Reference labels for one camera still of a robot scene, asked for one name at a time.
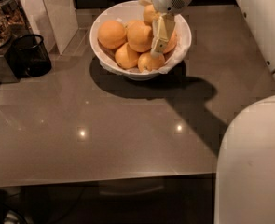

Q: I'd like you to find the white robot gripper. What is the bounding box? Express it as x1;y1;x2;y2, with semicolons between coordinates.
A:
138;0;192;57

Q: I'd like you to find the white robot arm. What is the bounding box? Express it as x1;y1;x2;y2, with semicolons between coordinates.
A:
214;0;275;224

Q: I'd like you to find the hidden middle orange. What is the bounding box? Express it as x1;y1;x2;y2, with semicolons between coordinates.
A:
125;20;138;29

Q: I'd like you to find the white ceramic bowl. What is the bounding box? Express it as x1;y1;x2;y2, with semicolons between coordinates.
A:
89;0;193;81

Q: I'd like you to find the white paper bag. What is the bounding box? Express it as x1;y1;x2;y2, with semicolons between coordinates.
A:
21;0;78;54

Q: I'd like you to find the black mesh cup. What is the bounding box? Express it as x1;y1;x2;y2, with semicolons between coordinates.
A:
12;34;52;78

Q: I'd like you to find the dark metal stand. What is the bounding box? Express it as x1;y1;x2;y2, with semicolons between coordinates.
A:
0;25;33;84

